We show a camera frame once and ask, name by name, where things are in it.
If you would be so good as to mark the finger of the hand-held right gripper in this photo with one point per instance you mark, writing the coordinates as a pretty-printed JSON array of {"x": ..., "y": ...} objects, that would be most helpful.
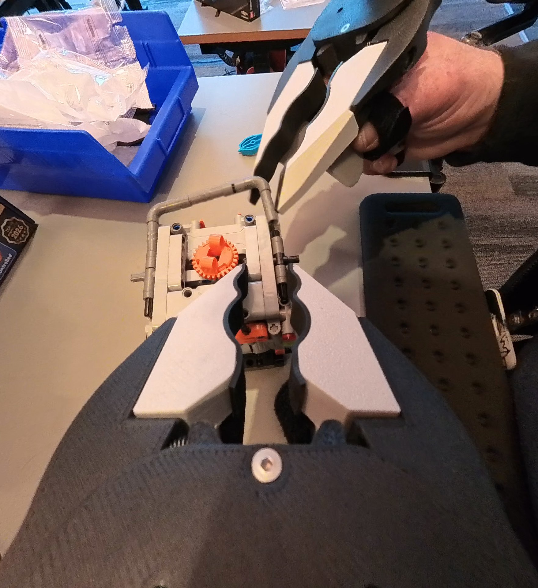
[
  {"x": 342, "y": 96},
  {"x": 283, "y": 106}
]

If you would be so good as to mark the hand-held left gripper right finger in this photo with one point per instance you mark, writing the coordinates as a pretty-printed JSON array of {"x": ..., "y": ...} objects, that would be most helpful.
[{"x": 347, "y": 367}]

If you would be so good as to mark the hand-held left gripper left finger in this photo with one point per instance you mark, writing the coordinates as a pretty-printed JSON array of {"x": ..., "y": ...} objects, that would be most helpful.
[{"x": 186, "y": 367}]

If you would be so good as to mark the dark grey elbow connector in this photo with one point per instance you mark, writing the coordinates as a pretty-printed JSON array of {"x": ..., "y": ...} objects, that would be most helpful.
[{"x": 264, "y": 188}]

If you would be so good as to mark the grey white toy robot model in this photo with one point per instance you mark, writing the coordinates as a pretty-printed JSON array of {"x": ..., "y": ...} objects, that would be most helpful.
[{"x": 205, "y": 276}]

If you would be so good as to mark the grey axle rod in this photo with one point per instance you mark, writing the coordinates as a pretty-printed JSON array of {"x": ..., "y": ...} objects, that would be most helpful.
[
  {"x": 275, "y": 253},
  {"x": 149, "y": 271}
]

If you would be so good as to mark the person's right forearm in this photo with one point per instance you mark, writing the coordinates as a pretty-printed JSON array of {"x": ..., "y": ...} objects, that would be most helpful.
[{"x": 526, "y": 101}]

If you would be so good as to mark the person's right hand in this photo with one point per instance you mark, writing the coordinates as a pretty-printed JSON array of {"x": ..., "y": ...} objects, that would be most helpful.
[{"x": 453, "y": 101}]

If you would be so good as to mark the teal plastic tool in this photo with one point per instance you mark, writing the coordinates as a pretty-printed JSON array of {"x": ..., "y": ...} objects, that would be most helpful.
[{"x": 249, "y": 144}]

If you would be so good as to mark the wooden background desk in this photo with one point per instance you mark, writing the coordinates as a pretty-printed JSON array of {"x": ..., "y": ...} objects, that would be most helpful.
[{"x": 241, "y": 32}]

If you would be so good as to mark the black perforated pad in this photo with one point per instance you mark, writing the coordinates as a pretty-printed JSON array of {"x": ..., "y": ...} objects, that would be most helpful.
[{"x": 434, "y": 322}]

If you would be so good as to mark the black toy kit box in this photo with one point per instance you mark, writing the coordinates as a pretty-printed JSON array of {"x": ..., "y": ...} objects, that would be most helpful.
[{"x": 232, "y": 7}]

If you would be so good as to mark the white printed cloth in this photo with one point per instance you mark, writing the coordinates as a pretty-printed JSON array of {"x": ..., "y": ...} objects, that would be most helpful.
[{"x": 503, "y": 326}]

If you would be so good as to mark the blue storage bin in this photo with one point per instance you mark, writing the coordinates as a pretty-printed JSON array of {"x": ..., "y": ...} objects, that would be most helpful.
[{"x": 85, "y": 156}]

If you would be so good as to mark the clear plastic bags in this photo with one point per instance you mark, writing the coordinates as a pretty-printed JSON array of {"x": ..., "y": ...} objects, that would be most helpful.
[{"x": 58, "y": 83}]

